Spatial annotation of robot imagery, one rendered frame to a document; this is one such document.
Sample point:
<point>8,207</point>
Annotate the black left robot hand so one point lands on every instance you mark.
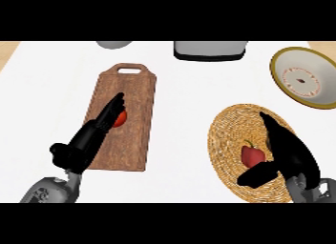
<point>83,139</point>

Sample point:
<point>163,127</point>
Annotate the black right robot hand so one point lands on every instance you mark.
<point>290,149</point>

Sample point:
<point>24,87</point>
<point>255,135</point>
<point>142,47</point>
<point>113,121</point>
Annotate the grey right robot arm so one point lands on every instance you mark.
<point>317,190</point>

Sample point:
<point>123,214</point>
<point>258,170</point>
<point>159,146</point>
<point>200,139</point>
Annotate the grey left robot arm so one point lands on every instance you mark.
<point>54,190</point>

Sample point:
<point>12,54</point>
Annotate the red bell pepper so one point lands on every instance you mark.
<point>252,155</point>

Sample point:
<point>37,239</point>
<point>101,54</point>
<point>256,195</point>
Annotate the round woven straw placemat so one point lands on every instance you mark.
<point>243,152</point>

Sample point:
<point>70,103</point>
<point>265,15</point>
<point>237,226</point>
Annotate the white bowl with gold rim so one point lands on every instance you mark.
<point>311,76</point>

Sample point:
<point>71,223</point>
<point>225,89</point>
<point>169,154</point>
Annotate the red tomato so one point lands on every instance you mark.
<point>120,118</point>

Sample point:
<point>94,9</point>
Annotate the brown wooden cutting board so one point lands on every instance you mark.
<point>123,117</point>

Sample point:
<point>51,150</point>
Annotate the grey round object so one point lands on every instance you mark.
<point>113,44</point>

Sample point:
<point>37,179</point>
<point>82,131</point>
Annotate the pale grey appliance, black base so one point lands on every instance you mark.
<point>209,50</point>

